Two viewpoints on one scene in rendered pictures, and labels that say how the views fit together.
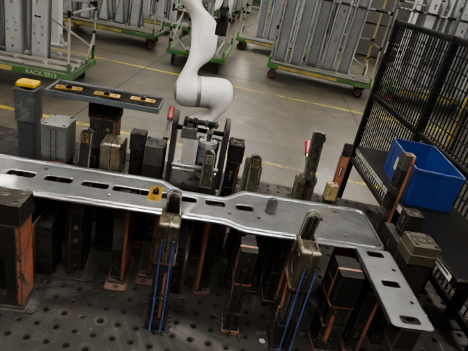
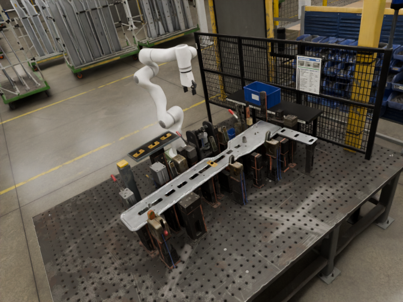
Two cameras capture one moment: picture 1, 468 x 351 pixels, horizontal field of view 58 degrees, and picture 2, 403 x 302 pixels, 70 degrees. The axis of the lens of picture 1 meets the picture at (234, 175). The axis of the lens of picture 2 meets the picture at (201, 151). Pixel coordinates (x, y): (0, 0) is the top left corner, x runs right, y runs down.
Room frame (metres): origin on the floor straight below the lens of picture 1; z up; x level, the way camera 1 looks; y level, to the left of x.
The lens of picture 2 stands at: (-0.35, 1.05, 2.23)
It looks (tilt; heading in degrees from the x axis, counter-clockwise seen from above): 34 degrees down; 331
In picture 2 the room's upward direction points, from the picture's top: 11 degrees counter-clockwise
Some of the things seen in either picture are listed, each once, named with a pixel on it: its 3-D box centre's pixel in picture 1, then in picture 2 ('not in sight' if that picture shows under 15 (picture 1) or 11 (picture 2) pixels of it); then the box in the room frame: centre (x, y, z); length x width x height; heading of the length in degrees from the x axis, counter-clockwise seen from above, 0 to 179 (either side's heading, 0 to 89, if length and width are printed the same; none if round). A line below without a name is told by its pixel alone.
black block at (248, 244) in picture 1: (239, 287); (257, 170); (0.92, -0.08, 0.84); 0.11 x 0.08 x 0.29; 6
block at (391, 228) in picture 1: (379, 271); (277, 135); (1.13, -0.52, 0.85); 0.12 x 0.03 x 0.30; 6
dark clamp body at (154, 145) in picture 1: (151, 193); (194, 168); (1.25, 0.26, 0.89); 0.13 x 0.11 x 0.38; 6
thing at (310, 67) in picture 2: not in sight; (308, 74); (1.07, -0.81, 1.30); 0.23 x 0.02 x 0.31; 6
